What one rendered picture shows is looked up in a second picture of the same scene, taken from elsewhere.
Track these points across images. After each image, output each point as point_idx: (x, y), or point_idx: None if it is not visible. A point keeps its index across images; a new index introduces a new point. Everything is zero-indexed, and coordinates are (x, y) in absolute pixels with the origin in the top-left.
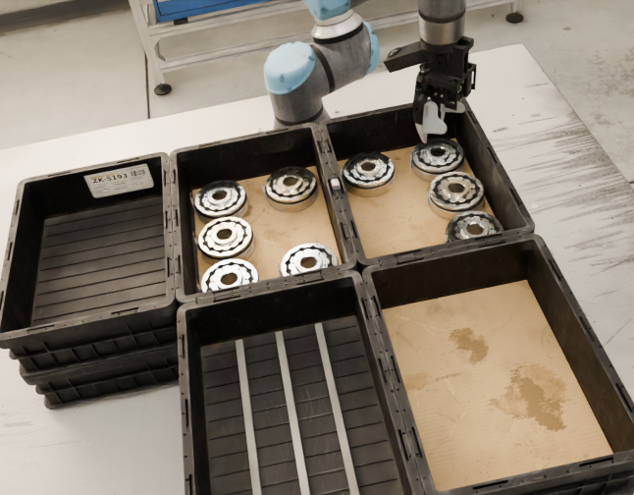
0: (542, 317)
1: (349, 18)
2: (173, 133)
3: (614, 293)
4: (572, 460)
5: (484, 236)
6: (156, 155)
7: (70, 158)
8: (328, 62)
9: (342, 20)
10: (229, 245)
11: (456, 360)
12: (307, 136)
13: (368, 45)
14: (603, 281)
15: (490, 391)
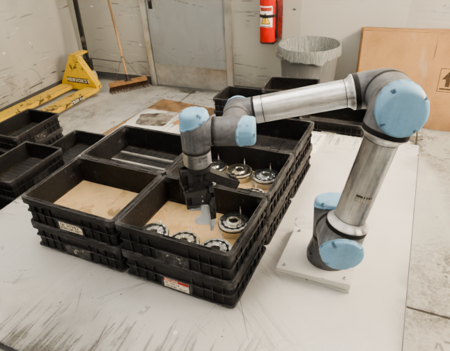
0: None
1: (336, 217)
2: (389, 216)
3: (92, 318)
4: None
5: (132, 207)
6: (294, 150)
7: (391, 180)
8: (322, 219)
9: (335, 211)
10: (232, 169)
11: (115, 206)
12: None
13: (325, 241)
14: (102, 320)
15: (96, 207)
